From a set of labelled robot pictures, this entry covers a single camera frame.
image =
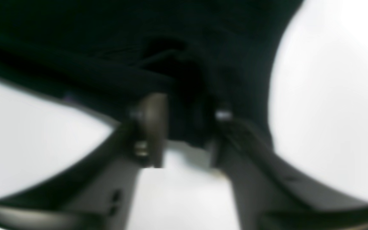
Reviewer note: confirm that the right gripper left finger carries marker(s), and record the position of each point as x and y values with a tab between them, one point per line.
96	192

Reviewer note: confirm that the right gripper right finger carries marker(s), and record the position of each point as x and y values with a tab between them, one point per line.
270	194

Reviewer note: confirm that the black T-shirt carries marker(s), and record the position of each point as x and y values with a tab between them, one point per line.
107	54

